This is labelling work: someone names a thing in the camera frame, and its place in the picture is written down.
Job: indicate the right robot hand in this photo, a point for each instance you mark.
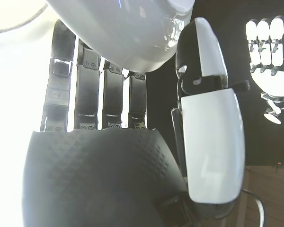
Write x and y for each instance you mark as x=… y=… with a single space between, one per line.
x=97 y=179

